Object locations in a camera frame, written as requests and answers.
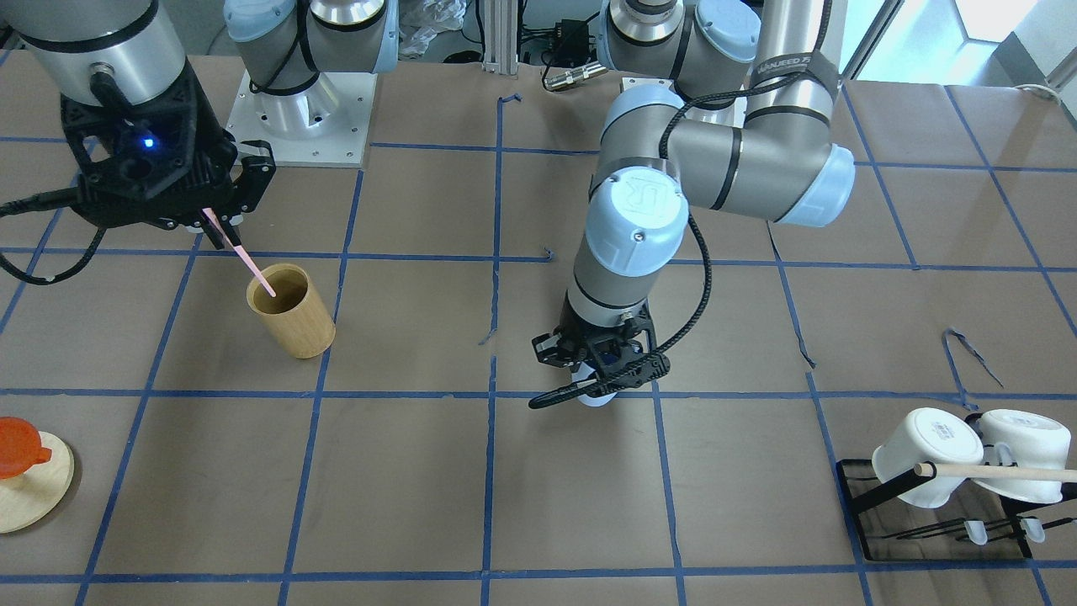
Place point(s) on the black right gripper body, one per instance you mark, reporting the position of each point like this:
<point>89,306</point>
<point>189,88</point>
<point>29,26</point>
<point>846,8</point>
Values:
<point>215,150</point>

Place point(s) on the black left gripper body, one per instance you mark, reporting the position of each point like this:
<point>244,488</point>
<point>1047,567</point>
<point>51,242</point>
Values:
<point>580,330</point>

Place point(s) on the light blue plastic cup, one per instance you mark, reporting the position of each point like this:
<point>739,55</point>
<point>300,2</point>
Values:
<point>583,373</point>

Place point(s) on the pink chopstick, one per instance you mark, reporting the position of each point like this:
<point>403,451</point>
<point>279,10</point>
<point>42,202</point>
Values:
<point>244,257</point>

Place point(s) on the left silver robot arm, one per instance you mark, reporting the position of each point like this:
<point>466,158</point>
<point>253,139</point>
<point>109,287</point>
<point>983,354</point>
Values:
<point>737,119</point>

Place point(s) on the bamboo wooden cup holder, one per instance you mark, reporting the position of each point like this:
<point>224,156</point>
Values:
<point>296,316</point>

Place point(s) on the white mug on rack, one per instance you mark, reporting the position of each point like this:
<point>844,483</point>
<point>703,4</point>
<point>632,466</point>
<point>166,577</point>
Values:
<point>1033,442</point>
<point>927,435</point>

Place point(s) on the wooden rack dowel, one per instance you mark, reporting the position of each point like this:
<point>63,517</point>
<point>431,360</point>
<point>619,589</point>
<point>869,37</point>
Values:
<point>1014,472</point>

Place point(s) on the black power adapter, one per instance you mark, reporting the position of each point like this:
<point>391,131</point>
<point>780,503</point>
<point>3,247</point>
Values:
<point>570,44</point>

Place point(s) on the black wire cup rack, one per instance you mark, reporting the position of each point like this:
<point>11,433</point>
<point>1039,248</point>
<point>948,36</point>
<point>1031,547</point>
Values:
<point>910,518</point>

